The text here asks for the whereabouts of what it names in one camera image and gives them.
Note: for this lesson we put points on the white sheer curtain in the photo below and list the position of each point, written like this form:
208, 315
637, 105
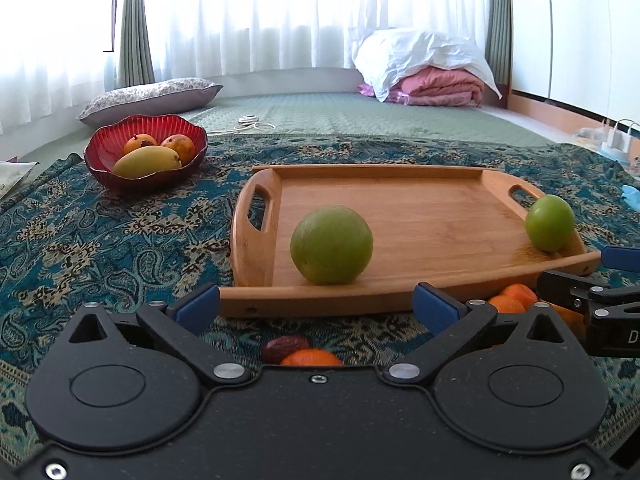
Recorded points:
280, 15

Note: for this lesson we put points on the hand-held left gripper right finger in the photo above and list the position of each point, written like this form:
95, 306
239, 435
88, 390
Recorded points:
436, 306

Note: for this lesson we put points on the white duvet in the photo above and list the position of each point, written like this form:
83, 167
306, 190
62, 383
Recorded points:
420, 52

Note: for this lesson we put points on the red ribbed bowl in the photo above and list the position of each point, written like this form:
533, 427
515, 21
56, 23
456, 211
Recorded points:
102, 147

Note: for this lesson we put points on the small orange red fruit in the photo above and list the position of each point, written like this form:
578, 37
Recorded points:
181, 147
140, 142

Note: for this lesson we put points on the green quilted mat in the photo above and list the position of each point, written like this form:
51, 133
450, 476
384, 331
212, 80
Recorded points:
360, 115

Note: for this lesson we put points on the white power strip with chargers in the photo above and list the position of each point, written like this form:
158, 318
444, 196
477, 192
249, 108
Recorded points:
619, 139

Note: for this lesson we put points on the white wardrobe with wooden base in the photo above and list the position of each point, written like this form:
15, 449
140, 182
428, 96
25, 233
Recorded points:
575, 35

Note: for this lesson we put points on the yellow mango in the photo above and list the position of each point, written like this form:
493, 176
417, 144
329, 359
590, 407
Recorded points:
145, 162

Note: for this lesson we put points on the tangerine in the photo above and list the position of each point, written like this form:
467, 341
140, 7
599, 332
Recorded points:
505, 305
310, 358
521, 292

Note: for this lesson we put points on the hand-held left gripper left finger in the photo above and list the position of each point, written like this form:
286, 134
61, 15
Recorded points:
196, 306

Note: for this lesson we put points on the red date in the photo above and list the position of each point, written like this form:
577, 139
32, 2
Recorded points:
282, 346

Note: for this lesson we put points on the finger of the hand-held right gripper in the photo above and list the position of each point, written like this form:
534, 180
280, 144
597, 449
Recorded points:
622, 259
570, 287

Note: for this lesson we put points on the green curtain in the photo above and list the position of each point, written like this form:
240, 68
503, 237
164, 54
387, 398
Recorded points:
136, 25
500, 25

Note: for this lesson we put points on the large green citrus fruit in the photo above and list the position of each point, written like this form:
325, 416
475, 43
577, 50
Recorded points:
331, 245

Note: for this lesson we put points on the pink folded blanket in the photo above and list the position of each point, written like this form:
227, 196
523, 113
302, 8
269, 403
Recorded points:
440, 87

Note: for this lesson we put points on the small green apple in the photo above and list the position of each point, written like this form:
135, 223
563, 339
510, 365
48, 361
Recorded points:
549, 222

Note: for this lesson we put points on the teal paisley blanket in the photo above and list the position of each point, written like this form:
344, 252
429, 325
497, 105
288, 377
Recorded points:
115, 255

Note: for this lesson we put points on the white paper bag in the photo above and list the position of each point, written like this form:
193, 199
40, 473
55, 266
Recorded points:
12, 177

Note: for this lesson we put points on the floral pillow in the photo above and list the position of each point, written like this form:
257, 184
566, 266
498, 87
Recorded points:
150, 97

